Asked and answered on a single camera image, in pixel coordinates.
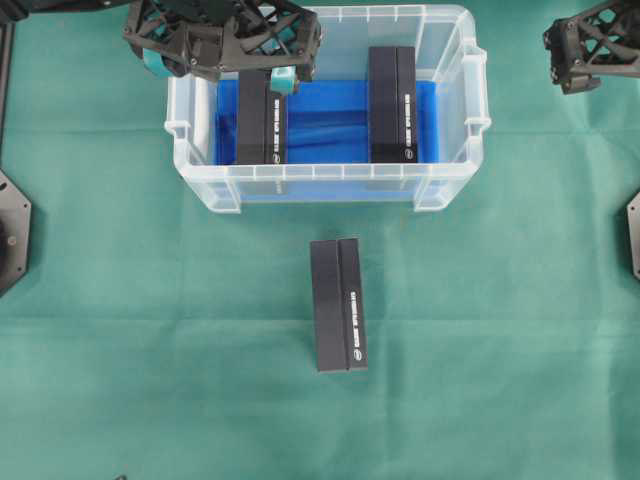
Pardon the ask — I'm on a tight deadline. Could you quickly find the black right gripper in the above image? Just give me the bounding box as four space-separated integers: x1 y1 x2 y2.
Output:
543 1 639 95

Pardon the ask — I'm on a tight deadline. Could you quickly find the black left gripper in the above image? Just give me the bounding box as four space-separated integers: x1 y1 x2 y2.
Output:
123 1 321 95

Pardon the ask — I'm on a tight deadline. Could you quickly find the black d435i box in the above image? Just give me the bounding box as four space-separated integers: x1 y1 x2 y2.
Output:
367 46 418 164
235 71 288 165

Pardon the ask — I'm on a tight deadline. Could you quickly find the black D415 box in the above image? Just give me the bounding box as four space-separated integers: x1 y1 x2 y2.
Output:
310 238 368 372

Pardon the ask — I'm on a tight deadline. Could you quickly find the blue liner in case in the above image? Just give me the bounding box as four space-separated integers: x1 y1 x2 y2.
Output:
209 80 417 203

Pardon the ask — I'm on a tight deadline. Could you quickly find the clear plastic storage case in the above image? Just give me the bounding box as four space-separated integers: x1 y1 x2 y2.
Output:
165 4 491 213

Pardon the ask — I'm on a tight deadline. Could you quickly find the green table cloth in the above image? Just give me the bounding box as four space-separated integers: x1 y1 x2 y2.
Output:
1 1 639 479

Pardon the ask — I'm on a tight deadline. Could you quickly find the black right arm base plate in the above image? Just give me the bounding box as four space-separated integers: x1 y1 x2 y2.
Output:
626 192 640 280

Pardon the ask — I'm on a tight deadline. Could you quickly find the black aluminium frame rail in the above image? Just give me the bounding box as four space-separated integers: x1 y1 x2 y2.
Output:
0 24 15 145

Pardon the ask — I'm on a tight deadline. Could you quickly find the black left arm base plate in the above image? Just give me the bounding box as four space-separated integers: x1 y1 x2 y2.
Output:
0 172 32 295

